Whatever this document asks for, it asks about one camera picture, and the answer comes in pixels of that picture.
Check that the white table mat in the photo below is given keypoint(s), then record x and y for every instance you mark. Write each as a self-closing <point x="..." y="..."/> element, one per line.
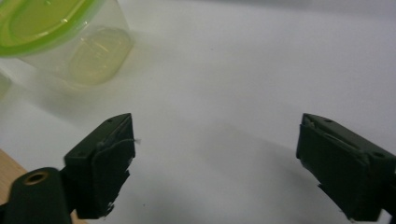
<point x="218" y="77"/>

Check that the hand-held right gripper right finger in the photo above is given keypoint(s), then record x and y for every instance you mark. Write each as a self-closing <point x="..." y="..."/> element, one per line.
<point x="345" y="168"/>

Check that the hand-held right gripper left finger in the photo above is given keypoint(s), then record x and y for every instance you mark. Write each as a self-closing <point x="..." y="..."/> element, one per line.
<point x="106" y="168"/>

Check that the clear container with green lid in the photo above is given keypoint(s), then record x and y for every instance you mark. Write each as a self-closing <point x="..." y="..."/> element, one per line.
<point x="77" y="37"/>

